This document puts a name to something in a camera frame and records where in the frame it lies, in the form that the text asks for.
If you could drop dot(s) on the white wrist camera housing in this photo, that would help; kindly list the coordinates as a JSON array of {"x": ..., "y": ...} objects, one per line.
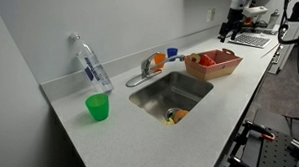
[{"x": 253, "y": 11}]

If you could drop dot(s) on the blue plastic cup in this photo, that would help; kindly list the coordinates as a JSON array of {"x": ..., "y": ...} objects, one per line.
[{"x": 172, "y": 52}]

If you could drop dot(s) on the stainless steel sink basin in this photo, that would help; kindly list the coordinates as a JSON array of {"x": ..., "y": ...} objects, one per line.
[{"x": 170, "y": 92}]

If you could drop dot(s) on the red toy fruit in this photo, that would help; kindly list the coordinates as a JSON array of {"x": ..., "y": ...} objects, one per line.
[{"x": 207, "y": 60}]

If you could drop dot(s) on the white computer keyboard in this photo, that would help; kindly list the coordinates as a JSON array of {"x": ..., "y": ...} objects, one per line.
[{"x": 249, "y": 40}]

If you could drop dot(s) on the black perforated breadboard table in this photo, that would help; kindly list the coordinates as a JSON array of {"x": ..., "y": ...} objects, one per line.
[{"x": 282, "y": 149}]

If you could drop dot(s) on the chrome sink faucet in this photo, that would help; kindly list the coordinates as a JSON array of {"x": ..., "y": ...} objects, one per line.
[{"x": 145, "y": 70}]

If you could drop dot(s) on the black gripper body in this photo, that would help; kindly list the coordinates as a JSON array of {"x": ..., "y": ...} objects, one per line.
[{"x": 234, "y": 18}]

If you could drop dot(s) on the green plastic cup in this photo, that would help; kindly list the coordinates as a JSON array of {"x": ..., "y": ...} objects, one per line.
[{"x": 97, "y": 107}]

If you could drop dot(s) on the wall power outlet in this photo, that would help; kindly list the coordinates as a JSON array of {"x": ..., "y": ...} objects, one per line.
[{"x": 210, "y": 15}]

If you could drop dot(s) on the black clamp stand orange tips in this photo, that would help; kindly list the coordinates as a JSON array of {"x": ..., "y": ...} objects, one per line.
[{"x": 257, "y": 126}]

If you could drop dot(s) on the orange toy fruit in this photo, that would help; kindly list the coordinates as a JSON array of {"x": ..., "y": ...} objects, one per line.
[{"x": 180, "y": 115}]

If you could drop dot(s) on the grey drink bottle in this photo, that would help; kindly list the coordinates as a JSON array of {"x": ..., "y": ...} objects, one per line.
[{"x": 273, "y": 19}]

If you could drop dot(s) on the clear plastic water bottle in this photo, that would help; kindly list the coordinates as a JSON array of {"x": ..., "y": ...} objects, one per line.
[{"x": 94, "y": 68}]

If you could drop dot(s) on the orange plastic cup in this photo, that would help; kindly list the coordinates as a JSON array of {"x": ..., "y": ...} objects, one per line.
[{"x": 159, "y": 59}]

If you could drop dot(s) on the pale yellow toy fruit slice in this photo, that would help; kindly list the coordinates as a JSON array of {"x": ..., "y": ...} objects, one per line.
[{"x": 195, "y": 57}]

